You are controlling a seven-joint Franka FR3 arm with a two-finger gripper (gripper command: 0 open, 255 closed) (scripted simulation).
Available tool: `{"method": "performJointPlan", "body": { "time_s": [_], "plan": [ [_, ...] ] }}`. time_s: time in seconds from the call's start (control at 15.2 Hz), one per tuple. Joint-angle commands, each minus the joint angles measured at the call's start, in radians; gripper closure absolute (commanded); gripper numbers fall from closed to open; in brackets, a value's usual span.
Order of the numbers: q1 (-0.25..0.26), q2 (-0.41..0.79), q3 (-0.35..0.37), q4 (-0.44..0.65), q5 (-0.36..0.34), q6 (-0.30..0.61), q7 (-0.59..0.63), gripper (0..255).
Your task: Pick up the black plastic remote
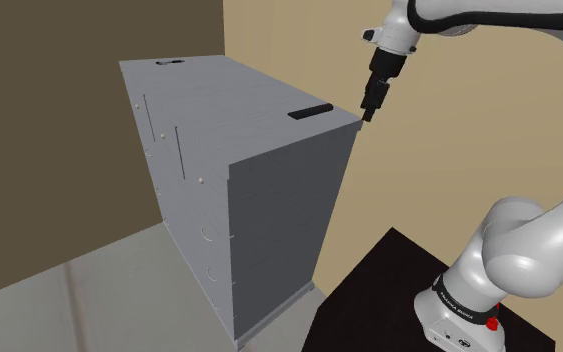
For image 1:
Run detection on black remote control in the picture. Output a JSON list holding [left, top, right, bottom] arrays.
[[287, 102, 335, 121]]

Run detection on grey chest of drawers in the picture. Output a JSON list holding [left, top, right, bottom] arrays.
[[117, 54, 364, 352]]

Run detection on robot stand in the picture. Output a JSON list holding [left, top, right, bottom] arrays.
[[301, 226, 557, 352]]

